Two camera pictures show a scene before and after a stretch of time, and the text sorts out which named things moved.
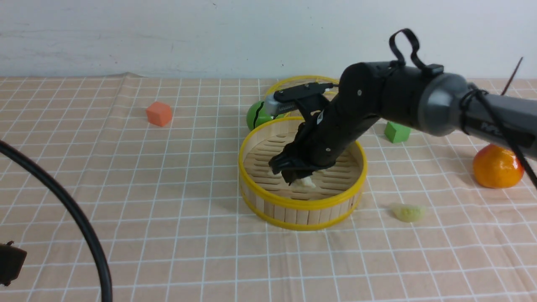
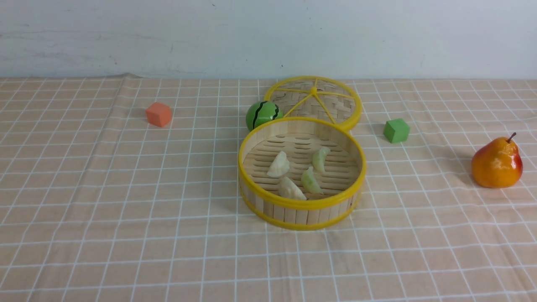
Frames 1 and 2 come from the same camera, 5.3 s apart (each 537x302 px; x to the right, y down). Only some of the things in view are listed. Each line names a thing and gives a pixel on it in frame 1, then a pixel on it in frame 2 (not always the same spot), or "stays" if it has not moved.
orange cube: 159,114 stays
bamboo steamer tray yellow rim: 337,191 stays
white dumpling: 305,183 to 286,188
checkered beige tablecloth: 150,167 stays
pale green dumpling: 409,213 to 309,183
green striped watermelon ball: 256,115 stays
